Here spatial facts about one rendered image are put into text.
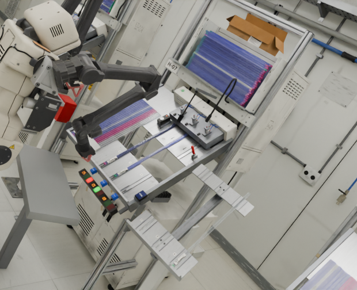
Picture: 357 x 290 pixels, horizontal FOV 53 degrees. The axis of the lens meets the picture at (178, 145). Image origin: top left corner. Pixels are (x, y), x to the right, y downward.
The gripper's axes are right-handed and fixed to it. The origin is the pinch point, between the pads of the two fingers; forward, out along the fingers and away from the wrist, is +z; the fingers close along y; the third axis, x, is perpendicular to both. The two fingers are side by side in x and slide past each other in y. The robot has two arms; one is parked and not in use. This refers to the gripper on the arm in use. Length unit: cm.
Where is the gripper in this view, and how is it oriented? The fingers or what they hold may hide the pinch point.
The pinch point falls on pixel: (88, 160)
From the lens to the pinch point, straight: 194.2
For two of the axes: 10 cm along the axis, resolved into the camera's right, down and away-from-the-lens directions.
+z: 0.1, 7.0, 7.1
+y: -6.2, -5.6, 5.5
